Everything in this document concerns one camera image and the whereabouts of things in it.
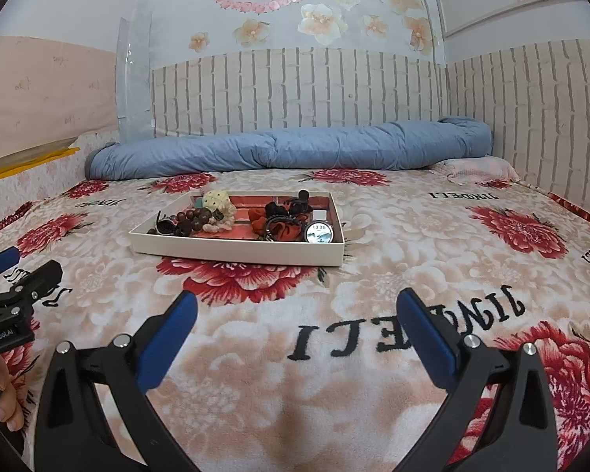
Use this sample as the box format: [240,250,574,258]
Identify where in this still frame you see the clear plastic sheet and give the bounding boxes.
[117,17,153,143]

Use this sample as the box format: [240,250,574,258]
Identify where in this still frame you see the yellow padded strip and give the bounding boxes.
[0,146,80,186]

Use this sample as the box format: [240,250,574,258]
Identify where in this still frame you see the pink floral pillow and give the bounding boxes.
[430,155,519,183]

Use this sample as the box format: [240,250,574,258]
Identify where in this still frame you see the brick pattern wall panel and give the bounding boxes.
[150,46,448,141]
[445,39,590,227]

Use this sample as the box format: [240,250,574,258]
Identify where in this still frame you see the black scrunchie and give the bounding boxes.
[264,200,301,221]

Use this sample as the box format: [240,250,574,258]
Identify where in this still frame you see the wooden bead bracelet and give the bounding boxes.
[170,206,214,237]

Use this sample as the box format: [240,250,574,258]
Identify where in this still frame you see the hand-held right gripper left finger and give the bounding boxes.
[34,289,200,472]

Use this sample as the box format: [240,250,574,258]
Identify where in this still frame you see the red floral printed blanket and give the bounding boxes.
[0,167,590,472]

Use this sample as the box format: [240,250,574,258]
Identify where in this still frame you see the black sunglasses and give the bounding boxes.
[146,210,179,237]

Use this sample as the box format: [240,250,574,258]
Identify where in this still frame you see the person's left hand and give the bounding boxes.
[0,355,26,432]

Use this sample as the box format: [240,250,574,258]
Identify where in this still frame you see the rust orange scrunchie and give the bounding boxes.
[248,206,304,243]

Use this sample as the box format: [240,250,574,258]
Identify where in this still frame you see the white shallow box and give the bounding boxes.
[129,190,346,267]

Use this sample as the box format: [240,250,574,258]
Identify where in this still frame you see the rolled blue quilt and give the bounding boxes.
[85,116,492,180]

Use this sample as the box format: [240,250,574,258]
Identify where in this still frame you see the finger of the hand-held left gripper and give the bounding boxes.
[10,260,64,306]
[0,248,21,281]

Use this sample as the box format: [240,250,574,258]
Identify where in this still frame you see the pink patterned wall panel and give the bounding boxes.
[0,36,119,168]

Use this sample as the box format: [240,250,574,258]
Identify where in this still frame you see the pale floral cloth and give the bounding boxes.
[0,134,95,234]

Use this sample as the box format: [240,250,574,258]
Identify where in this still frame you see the silver wristwatch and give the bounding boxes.
[302,209,336,245]

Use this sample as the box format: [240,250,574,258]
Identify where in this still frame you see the cream organza scrunchie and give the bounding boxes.
[199,189,239,233]

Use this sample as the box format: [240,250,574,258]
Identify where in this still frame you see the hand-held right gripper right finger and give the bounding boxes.
[393,288,557,472]

